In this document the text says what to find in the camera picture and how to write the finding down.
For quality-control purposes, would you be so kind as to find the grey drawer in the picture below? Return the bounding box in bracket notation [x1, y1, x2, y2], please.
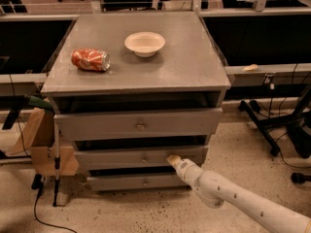
[75, 136, 208, 171]
[87, 166, 186, 191]
[54, 108, 223, 141]

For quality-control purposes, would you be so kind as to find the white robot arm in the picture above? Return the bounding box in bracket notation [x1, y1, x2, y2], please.
[167, 154, 311, 233]

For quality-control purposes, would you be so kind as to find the grey top drawer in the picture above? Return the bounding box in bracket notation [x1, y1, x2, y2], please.
[54, 108, 223, 141]

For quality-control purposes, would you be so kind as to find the grey bottom drawer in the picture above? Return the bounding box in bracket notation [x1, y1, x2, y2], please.
[87, 166, 186, 191]

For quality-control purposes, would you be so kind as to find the grey wooden drawer cabinet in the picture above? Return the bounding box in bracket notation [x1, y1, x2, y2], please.
[40, 11, 231, 153]

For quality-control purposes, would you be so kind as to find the white paper bowl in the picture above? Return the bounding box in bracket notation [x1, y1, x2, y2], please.
[124, 32, 165, 57]

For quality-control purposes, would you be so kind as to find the small foam scrap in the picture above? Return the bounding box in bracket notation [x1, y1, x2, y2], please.
[242, 64, 259, 72]

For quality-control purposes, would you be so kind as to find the silver black tripod leg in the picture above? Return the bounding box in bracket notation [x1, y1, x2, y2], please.
[52, 122, 60, 207]

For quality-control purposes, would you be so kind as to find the black stand base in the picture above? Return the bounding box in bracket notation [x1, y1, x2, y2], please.
[239, 84, 311, 158]

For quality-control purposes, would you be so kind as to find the cardboard box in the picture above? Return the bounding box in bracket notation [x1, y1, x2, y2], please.
[9, 108, 79, 176]

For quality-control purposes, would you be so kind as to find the black floor cable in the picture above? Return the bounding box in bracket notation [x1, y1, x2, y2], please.
[32, 184, 78, 233]

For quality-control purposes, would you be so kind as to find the green black handled tool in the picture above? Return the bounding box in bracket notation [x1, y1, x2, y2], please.
[0, 95, 52, 130]

